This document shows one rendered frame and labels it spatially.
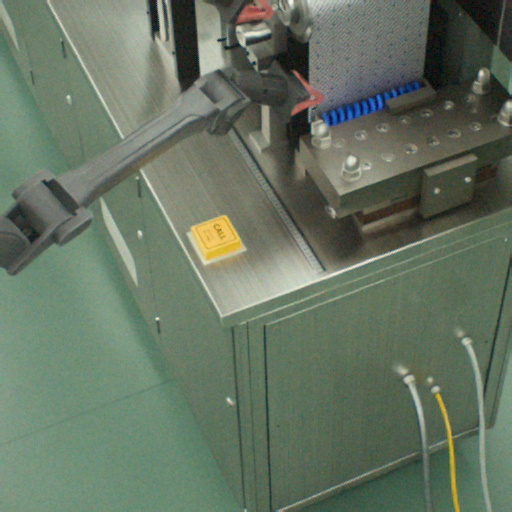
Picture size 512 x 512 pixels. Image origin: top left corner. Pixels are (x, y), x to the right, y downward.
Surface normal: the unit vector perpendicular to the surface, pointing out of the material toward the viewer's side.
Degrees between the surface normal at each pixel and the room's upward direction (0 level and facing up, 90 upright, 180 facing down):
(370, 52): 90
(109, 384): 0
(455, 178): 90
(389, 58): 90
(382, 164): 0
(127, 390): 0
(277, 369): 90
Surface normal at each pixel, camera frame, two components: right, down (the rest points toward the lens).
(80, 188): 0.29, -0.47
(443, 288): 0.41, 0.69
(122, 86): -0.03, -0.65
